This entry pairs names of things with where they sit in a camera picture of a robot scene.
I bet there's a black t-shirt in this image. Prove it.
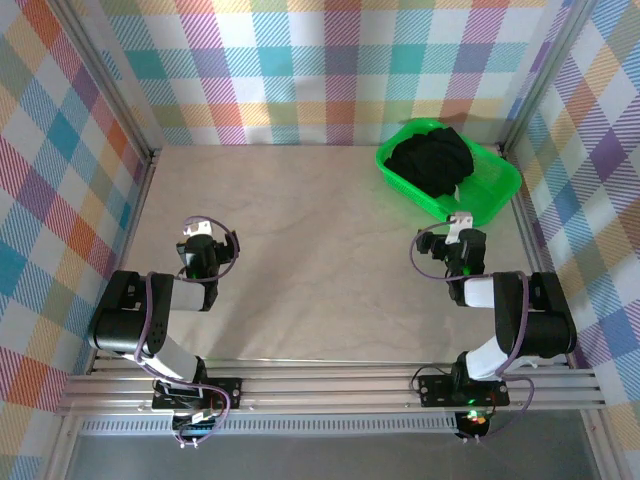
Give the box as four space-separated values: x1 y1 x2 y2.
382 127 475 209

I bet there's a green plastic basket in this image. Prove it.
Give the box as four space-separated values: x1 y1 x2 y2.
374 117 524 224

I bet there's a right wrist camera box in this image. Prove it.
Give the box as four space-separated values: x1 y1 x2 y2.
445 211 475 246

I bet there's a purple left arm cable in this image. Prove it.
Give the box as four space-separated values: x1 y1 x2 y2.
133 214 242 449

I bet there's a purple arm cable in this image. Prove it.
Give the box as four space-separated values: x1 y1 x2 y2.
133 214 242 449
409 224 536 444

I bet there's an aluminium side frame rail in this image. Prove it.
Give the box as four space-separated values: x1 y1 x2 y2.
497 143 581 369
87 148 161 374

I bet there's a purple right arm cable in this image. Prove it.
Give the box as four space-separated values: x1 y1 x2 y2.
409 224 536 444

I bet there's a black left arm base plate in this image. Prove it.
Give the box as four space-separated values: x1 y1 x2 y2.
151 377 244 412

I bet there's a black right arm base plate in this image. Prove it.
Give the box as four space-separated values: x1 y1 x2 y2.
416 371 511 407

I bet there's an aluminium front frame rail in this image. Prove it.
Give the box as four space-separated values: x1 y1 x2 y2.
54 367 609 417

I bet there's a grey slotted cable duct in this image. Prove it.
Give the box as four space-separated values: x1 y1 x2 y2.
78 416 462 437

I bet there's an aluminium frame post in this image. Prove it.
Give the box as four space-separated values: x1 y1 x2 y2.
498 0 601 154
47 0 160 159

